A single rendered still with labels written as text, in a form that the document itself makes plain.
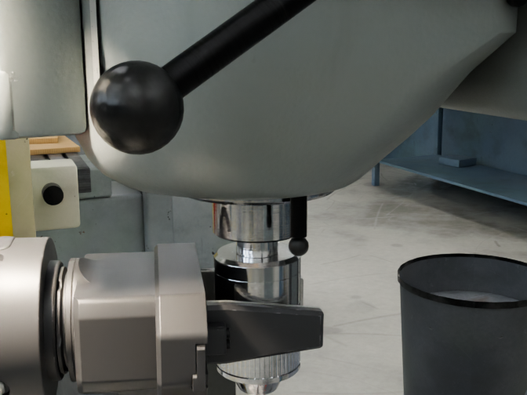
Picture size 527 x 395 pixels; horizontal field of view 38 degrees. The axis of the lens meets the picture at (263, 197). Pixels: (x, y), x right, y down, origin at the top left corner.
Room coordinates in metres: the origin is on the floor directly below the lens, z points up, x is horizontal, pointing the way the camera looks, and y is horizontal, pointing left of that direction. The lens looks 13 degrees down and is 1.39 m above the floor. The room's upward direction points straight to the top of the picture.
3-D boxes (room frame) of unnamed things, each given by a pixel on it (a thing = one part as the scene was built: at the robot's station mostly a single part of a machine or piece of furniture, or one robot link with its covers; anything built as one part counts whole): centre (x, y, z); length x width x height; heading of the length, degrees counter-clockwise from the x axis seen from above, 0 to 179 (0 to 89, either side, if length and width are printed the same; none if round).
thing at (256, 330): (0.37, 0.00, 1.23); 0.06 x 0.02 x 0.03; 98
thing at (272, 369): (0.40, 0.00, 1.23); 0.05 x 0.05 x 0.06
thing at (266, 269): (0.40, 0.00, 1.26); 0.05 x 0.05 x 0.01
